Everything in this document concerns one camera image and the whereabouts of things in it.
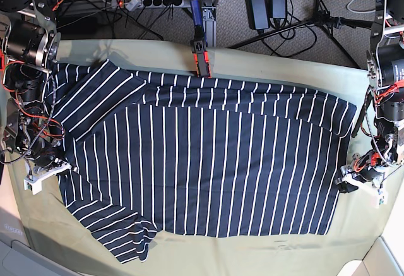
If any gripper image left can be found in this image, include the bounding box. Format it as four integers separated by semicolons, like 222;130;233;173
30;160;75;183

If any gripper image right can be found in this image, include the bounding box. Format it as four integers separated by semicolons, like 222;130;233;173
335;152;386;196

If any navy white striped T-shirt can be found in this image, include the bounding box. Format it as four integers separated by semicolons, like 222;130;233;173
45;60;356;263

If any robot arm image left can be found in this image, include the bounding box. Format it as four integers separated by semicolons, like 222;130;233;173
1;0;69;184

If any robot arm image right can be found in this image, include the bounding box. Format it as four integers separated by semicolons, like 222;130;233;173
335;0;403;202

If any light green table cloth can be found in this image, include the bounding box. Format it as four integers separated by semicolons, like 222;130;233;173
0;38;404;276

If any grey plastic bin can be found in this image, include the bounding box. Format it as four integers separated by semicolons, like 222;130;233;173
1;209;80;276

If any black tripod stand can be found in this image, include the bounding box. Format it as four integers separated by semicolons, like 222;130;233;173
229;0;372;69

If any white power strip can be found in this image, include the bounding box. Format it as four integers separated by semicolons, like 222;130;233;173
108;0;190;11

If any blue orange centre clamp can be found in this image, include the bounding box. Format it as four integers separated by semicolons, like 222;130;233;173
190;0;211;78

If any black power adapter brick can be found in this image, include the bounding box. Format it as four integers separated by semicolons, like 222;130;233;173
246;0;269;30

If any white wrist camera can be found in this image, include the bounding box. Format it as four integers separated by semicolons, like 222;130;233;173
24;177;42;195
375;189;388;208

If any aluminium frame post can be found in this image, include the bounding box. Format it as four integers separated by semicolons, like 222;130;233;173
199;0;218;47

